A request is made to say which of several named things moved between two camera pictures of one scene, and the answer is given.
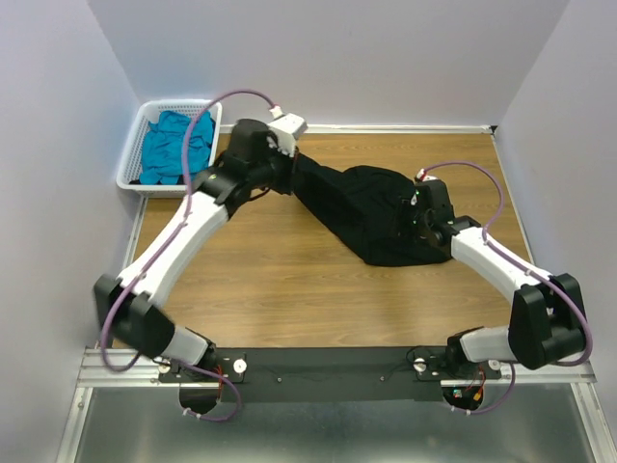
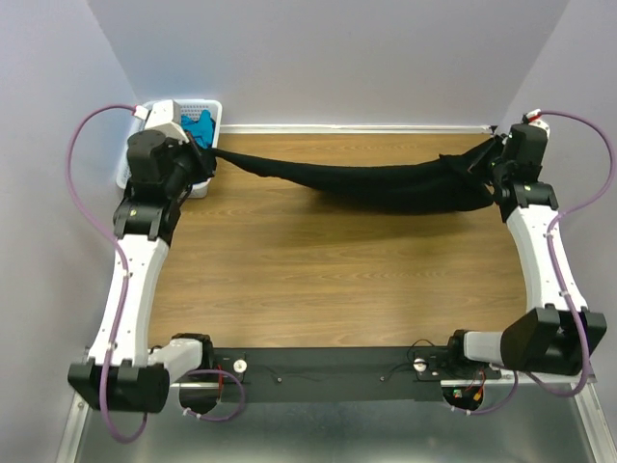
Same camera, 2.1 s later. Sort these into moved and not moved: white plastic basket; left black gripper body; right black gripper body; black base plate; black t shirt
Moved: left black gripper body; right black gripper body; black t shirt
Not moved: black base plate; white plastic basket
